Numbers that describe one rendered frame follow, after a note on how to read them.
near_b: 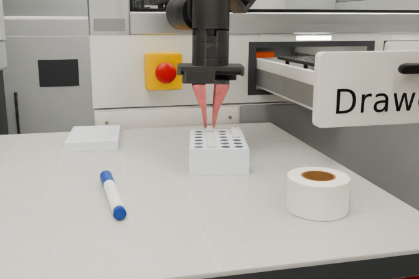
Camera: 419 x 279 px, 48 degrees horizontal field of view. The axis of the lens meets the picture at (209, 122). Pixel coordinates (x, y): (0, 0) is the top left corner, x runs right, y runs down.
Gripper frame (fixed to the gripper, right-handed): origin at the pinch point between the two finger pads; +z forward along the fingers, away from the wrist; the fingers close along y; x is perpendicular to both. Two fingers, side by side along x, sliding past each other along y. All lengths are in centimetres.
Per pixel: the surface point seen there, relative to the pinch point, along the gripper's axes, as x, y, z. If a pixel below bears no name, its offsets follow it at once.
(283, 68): -11.4, -13.7, -7.7
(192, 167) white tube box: 11.0, 2.7, 4.1
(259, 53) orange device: -64, -17, -7
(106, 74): -20.4, 19.9, -5.2
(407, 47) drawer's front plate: -31, -45, -11
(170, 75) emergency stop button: -15.4, 6.9, -5.8
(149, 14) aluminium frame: -21.8, 11.3, -17.0
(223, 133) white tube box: 1.4, -2.2, 1.6
